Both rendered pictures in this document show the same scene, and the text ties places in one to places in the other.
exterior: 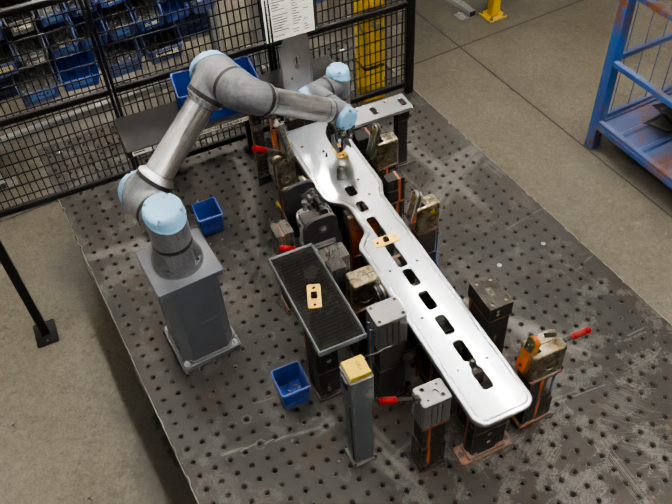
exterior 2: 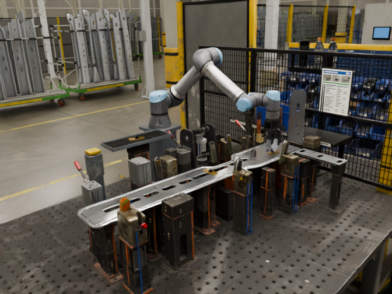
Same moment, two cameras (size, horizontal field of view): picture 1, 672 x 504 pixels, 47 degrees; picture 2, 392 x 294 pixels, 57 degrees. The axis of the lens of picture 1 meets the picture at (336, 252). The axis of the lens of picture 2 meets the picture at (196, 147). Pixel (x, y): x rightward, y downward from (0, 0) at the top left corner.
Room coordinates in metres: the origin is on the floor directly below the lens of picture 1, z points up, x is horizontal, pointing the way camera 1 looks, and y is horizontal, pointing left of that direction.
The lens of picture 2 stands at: (1.05, -1.82, 1.76)
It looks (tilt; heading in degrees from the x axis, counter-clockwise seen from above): 19 degrees down; 71
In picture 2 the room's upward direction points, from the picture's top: 1 degrees counter-clockwise
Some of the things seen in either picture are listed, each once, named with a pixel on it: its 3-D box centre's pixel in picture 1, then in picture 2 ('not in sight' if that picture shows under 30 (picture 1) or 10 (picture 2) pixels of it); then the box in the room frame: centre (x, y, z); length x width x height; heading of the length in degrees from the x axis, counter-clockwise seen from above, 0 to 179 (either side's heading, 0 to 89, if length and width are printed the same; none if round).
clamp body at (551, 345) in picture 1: (535, 378); (135, 252); (1.21, -0.55, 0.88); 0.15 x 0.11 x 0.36; 111
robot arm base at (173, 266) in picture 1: (175, 249); (159, 118); (1.57, 0.48, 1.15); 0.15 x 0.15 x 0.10
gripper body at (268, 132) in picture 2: (341, 120); (271, 128); (2.11, -0.05, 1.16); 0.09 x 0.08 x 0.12; 21
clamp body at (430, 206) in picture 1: (423, 237); (242, 201); (1.81, -0.30, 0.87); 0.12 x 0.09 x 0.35; 111
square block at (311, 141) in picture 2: not in sight; (310, 163); (2.42, -0.02, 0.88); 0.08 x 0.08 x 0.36; 21
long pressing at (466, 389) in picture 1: (390, 244); (208, 174); (1.67, -0.18, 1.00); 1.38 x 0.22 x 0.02; 21
